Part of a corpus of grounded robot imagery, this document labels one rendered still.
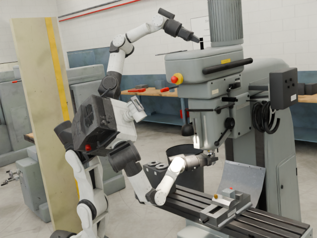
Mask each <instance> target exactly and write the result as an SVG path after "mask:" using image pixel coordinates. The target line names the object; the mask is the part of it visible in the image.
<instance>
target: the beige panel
mask: <svg viewBox="0 0 317 238"><path fill-rule="evenodd" d="M9 23H10V28H11V32H12V36H13V41H14V46H15V50H16V55H17V61H18V65H19V70H20V75H21V79H22V84H23V88H24V93H25V99H26V103H27V108H28V112H29V117H30V122H31V126H32V131H33V136H34V141H35V146H36V151H37V155H38V160H39V164H40V169H41V173H42V179H43V184H44V188H45V193H46V197H47V202H48V207H49V211H50V217H51V222H52V226H53V231H56V230H65V231H69V232H73V233H76V234H78V233H80V232H81V231H83V228H82V222H81V219H80V217H79V215H78V213H77V204H78V202H79V200H80V195H79V188H78V182H77V180H76V179H75V177H74V170H73V168H72V167H71V165H70V164H69V163H68V162H67V161H66V158H65V154H66V149H65V148H64V145H63V144H62V142H61V141H60V139H59V138H58V136H57V135H56V133H55V132H54V128H55V127H56V126H57V125H59V124H60V123H62V122H64V121H66V120H69V121H71V123H72V121H73V118H74V112H73V106H72V101H71V95H70V90H69V85H68V79H67V72H66V67H65V62H64V56H63V51H62V45H61V40H60V35H59V29H58V22H57V17H24V18H11V19H9Z"/></svg>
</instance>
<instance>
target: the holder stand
mask: <svg viewBox="0 0 317 238"><path fill-rule="evenodd" d="M168 168H169V165H167V164H165V163H161V162H159V161H150V162H148V163H147V164H144V165H143V170H144V172H145V174H146V176H147V178H148V180H149V182H150V184H151V186H152V188H154V189H156V188H157V187H158V185H159V184H160V183H161V181H162V179H163V178H164V176H165V174H166V172H167V170H168ZM175 191H176V186H175V182H174V183H173V185H172V187H171V188H170V191H169V193H168V195H169V194H171V193H173V192H175Z"/></svg>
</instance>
